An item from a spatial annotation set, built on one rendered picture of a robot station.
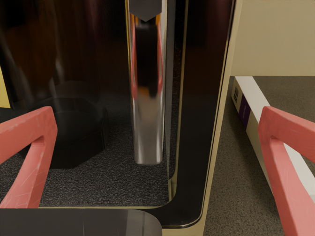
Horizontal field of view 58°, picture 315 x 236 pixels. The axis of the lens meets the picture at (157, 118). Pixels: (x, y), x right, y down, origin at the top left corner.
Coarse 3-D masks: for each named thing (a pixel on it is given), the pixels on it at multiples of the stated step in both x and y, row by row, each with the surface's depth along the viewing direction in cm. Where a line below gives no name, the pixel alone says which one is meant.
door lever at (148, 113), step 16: (128, 0) 10; (144, 0) 10; (160, 0) 10; (128, 16) 10; (144, 16) 10; (160, 16) 10; (128, 32) 11; (144, 32) 11; (160, 32) 11; (128, 48) 11; (144, 48) 11; (160, 48) 11; (128, 64) 12; (144, 64) 11; (160, 64) 11; (128, 80) 12; (144, 80) 12; (160, 80) 12; (144, 96) 12; (160, 96) 12; (144, 112) 13; (160, 112) 13; (144, 128) 13; (160, 128) 13; (144, 144) 14; (160, 144) 14; (144, 160) 14; (160, 160) 14
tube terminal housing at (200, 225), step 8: (240, 0) 16; (240, 8) 16; (232, 32) 17; (232, 40) 17; (232, 48) 17; (232, 56) 18; (224, 80) 19; (224, 88) 19; (224, 96) 19; (224, 104) 20; (216, 128) 21; (216, 136) 21; (216, 144) 22; (216, 152) 22; (208, 176) 24; (208, 184) 25; (208, 192) 25; (208, 200) 26; (200, 224) 28; (168, 232) 29; (176, 232) 29; (184, 232) 29; (192, 232) 29; (200, 232) 29
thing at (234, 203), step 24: (288, 96) 56; (312, 96) 56; (240, 120) 49; (312, 120) 49; (240, 144) 44; (216, 168) 39; (240, 168) 40; (312, 168) 40; (216, 192) 36; (240, 192) 36; (264, 192) 36; (216, 216) 33; (240, 216) 33; (264, 216) 33
